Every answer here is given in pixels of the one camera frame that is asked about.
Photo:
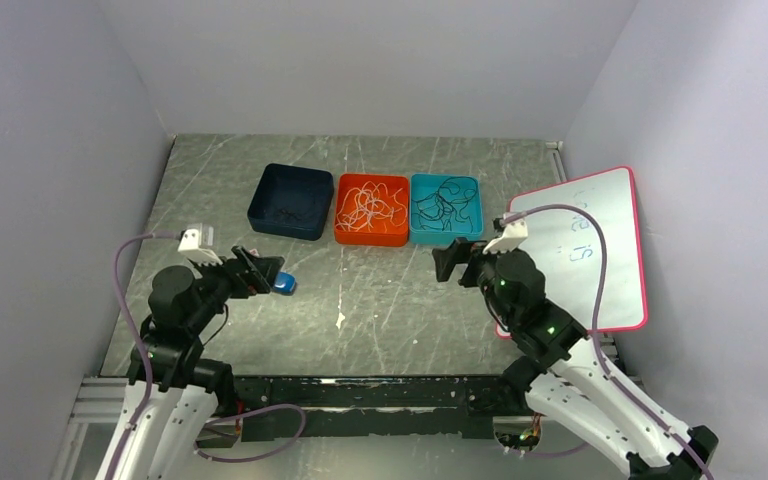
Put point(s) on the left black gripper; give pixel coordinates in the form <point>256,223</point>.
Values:
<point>248,275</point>

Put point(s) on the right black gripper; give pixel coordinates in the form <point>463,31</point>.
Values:
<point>461,251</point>

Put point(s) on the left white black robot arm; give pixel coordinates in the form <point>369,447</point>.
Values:
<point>172,390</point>

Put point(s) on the small blue object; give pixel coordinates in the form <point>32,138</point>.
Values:
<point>284,283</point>

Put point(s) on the teal square bin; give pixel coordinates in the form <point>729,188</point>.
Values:
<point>443,207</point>

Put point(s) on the dark navy square bin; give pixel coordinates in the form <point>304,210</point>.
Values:
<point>291,201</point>

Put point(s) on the orange square bin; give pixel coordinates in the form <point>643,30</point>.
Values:
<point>372,210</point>

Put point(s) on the pink framed whiteboard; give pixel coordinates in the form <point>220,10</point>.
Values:
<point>566,248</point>

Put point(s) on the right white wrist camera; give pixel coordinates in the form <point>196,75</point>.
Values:
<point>512,231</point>

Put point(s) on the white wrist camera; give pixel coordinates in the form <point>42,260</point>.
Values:
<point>196,242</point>
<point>512,231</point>

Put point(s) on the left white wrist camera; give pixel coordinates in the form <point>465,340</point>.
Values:
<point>196,242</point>

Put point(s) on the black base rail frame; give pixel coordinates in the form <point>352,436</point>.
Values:
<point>478,406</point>

